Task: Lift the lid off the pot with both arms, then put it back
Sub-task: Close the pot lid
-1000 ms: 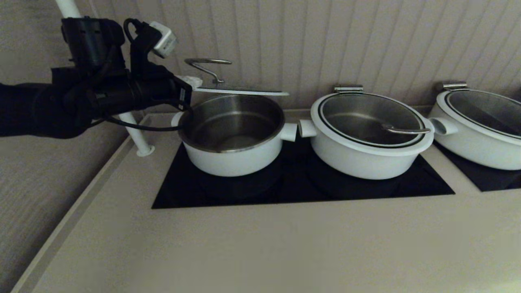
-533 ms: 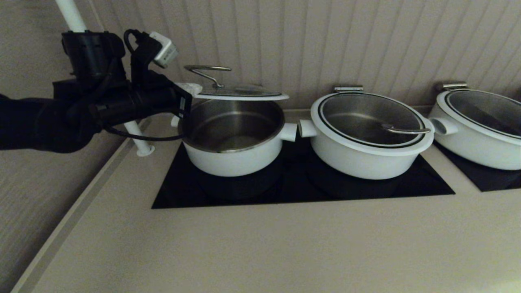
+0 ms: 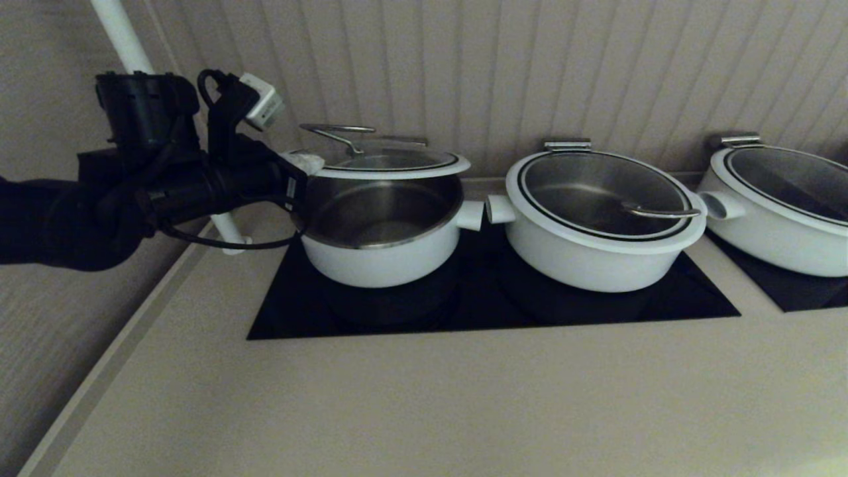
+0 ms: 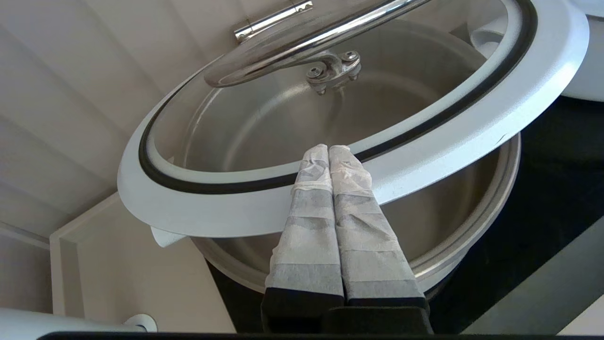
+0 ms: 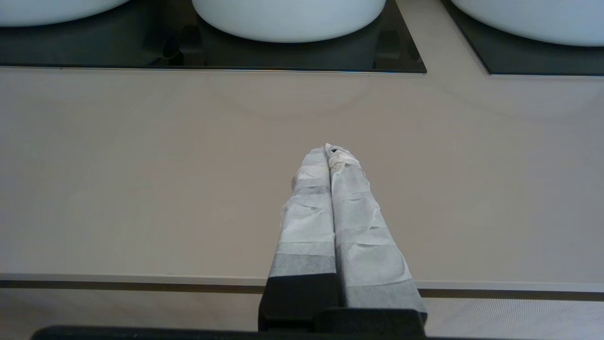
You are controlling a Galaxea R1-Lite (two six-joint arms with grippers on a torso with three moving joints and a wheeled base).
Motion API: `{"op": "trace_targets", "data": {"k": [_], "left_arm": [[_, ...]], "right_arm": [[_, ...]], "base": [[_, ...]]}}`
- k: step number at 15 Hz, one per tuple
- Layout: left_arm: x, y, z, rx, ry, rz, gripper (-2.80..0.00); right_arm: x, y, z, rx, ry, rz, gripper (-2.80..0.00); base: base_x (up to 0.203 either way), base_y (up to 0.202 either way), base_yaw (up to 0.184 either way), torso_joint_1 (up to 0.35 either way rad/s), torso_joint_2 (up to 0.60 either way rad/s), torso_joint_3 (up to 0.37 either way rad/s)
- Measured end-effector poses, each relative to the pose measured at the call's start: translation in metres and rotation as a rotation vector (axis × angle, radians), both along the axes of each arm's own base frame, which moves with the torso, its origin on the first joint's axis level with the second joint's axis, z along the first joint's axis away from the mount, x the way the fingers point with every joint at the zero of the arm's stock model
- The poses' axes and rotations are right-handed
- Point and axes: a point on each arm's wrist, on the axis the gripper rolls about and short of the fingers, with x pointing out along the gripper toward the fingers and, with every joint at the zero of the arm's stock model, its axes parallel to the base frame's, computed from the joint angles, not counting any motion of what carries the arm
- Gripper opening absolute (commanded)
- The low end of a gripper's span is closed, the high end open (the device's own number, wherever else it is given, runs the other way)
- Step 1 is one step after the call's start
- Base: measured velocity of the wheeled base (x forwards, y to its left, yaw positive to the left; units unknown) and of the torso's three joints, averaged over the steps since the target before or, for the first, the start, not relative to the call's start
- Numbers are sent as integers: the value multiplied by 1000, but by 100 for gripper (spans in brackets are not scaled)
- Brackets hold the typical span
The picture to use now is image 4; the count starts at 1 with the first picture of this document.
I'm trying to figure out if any white round cooking pot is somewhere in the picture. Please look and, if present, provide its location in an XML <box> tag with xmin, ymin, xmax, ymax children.
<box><xmin>150</xmin><ymin>19</ymin><xmax>522</xmax><ymax>296</ymax></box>
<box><xmin>561</xmin><ymin>14</ymin><xmax>604</xmax><ymax>102</ymax></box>

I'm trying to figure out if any metal cabinet hinge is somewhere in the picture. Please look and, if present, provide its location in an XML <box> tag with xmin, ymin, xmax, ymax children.
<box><xmin>234</xmin><ymin>0</ymin><xmax>314</xmax><ymax>44</ymax></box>

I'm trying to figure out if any glass lid with white rim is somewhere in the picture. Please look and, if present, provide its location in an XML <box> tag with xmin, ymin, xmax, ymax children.
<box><xmin>117</xmin><ymin>0</ymin><xmax>590</xmax><ymax>238</ymax></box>

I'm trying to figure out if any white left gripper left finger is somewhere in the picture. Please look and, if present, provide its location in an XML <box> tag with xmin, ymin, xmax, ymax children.
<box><xmin>261</xmin><ymin>144</ymin><xmax>346</xmax><ymax>334</ymax></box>

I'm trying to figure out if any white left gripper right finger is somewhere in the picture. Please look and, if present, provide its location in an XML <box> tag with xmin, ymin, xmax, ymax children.
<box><xmin>328</xmin><ymin>144</ymin><xmax>431</xmax><ymax>312</ymax></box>

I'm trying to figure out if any wide black glass cooktop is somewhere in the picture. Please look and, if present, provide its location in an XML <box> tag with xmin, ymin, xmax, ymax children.
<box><xmin>207</xmin><ymin>97</ymin><xmax>604</xmax><ymax>334</ymax></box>

